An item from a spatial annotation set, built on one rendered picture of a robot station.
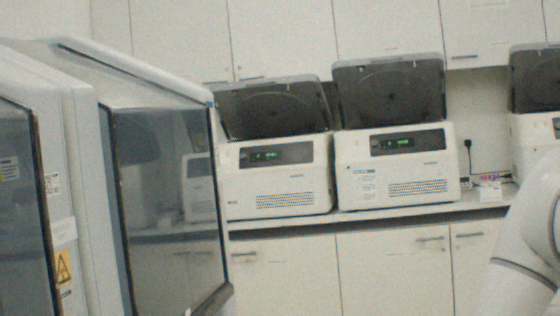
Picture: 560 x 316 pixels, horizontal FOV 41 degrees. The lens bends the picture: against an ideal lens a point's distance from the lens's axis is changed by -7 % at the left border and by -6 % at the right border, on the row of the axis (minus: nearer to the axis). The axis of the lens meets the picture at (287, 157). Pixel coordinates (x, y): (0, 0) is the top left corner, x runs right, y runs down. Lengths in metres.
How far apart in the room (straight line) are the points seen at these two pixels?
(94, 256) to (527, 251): 0.60
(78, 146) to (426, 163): 2.53
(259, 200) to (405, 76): 0.89
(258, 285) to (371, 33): 1.29
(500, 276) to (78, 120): 0.62
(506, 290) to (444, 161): 2.57
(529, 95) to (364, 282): 1.25
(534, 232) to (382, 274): 2.65
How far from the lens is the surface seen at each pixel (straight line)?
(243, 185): 3.61
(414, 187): 3.53
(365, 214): 3.52
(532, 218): 0.97
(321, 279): 3.62
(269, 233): 3.66
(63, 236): 1.07
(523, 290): 0.98
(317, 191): 3.55
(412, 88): 3.84
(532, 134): 3.58
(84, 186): 1.15
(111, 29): 4.10
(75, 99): 1.15
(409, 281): 3.58
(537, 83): 3.93
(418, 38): 3.81
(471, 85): 4.15
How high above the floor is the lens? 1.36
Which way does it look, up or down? 3 degrees down
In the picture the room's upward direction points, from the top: 6 degrees counter-clockwise
